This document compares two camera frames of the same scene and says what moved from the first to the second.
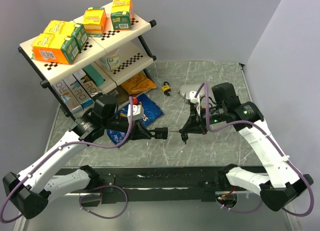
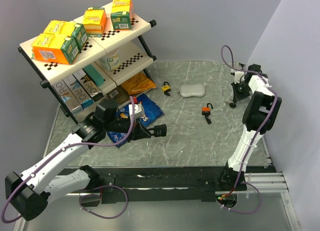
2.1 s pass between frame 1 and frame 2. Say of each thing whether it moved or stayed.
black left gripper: stayed
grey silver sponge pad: stayed
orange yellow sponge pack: stayed
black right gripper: moved
